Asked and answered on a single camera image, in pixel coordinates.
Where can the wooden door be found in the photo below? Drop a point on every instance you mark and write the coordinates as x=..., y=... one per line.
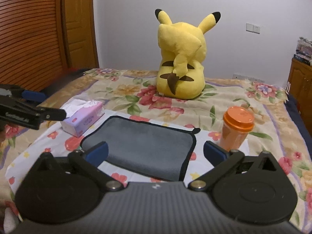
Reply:
x=78, y=22

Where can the stack of books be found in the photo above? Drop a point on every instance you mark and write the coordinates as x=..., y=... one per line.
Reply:
x=303, y=51

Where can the yellow Pikachu plush toy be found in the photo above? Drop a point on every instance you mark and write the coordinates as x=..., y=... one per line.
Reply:
x=183, y=50

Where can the white wall switch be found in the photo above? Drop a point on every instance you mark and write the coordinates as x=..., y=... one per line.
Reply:
x=252, y=28

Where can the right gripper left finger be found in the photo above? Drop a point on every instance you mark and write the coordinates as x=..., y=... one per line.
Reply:
x=87, y=162

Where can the orange lidded plastic cup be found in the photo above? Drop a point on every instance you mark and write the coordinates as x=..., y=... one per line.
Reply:
x=237, y=123

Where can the purple tissue box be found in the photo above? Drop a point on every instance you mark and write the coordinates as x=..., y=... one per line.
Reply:
x=81, y=115

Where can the wooden slatted headboard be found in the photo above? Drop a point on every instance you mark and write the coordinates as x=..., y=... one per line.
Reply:
x=32, y=46

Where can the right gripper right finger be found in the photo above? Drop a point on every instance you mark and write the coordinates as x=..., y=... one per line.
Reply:
x=223, y=161

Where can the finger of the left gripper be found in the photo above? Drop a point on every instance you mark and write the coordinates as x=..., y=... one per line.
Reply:
x=16, y=112
x=21, y=93

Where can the wooden side cabinet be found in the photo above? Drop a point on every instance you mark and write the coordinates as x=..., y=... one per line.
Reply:
x=300, y=88

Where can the purple grey microfiber towel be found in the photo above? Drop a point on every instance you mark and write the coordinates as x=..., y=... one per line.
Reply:
x=145, y=148

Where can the floral bed sheet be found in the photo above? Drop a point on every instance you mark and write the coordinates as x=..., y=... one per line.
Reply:
x=278, y=125

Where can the white strawberry print cloth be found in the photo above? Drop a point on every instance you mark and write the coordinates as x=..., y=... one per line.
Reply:
x=60, y=143

